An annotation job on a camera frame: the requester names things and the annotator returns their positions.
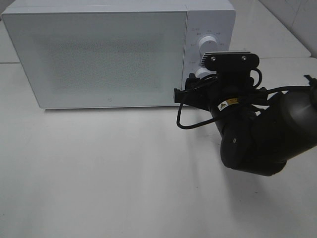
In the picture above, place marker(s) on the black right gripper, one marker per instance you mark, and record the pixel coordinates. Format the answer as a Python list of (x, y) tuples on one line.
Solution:
[(213, 90)]

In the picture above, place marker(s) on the white timer knob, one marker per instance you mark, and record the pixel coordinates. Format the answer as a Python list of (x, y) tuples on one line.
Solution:
[(204, 72)]

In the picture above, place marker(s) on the white microwave door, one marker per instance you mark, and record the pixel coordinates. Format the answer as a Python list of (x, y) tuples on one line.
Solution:
[(100, 60)]

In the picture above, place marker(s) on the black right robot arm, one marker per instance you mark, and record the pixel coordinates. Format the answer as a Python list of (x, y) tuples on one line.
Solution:
[(261, 129)]

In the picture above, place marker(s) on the upper white power knob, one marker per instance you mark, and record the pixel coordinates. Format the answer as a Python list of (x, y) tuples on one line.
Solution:
[(208, 43)]

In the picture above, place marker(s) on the white microwave oven body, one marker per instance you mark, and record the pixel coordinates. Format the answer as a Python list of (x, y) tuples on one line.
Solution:
[(114, 53)]

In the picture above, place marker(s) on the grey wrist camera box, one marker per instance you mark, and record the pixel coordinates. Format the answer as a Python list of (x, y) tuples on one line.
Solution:
[(230, 61)]

